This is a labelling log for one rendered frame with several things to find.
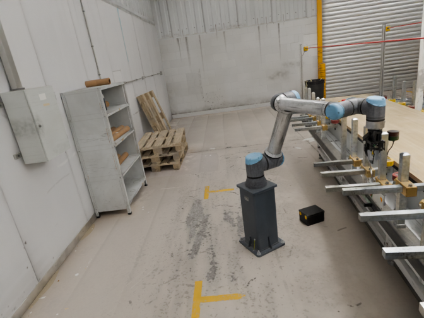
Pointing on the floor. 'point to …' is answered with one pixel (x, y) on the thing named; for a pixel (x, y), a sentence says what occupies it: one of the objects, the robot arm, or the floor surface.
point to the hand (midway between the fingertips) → (371, 161)
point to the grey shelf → (85, 123)
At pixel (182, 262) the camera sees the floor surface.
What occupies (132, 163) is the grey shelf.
